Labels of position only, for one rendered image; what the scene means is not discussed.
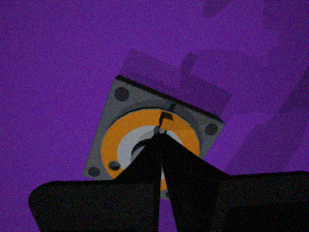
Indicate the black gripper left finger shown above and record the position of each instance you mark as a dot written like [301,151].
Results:
[130,201]

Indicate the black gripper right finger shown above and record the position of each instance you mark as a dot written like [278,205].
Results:
[201,195]

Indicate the orange and grey round plate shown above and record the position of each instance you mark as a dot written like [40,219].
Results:
[137,125]

